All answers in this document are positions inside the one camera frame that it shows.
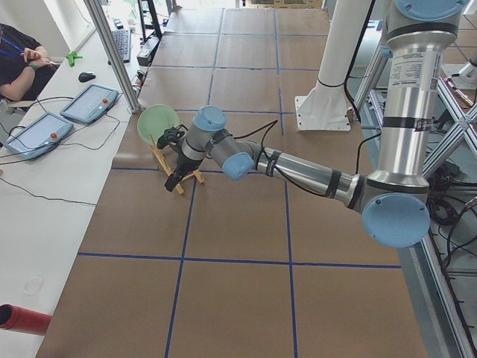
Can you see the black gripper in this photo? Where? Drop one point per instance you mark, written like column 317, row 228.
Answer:
column 183, row 164

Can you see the light green plate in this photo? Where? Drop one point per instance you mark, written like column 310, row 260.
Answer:
column 154, row 121

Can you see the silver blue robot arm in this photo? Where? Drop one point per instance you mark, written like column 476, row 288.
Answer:
column 391, row 199

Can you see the wooden dish rack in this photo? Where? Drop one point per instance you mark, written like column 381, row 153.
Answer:
column 186, row 168

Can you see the far teach pendant tablet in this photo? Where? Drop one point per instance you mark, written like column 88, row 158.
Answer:
column 90, row 104

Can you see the teach pendant tablet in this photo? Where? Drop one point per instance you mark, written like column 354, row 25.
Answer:
column 90, row 104
column 40, row 136

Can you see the black computer mouse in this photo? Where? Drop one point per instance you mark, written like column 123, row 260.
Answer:
column 86, row 76

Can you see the near teach pendant tablet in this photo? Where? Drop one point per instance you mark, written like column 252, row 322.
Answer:
column 40, row 136

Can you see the black keyboard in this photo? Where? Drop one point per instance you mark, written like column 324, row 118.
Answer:
column 122, row 40

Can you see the green clamp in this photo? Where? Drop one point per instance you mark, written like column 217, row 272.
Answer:
column 72, row 57

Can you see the seated person black shirt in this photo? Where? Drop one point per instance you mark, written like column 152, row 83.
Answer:
column 25, row 66

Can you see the red cylinder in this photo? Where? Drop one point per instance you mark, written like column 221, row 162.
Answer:
column 22, row 320

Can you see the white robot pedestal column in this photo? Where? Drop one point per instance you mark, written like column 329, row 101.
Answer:
column 325, row 107

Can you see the aluminium frame post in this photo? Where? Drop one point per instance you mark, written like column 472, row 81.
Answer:
column 101, row 24

